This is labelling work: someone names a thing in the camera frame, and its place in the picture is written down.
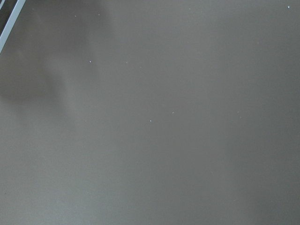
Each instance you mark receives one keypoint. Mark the white cup rack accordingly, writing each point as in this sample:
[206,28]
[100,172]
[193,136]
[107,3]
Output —
[9,12]

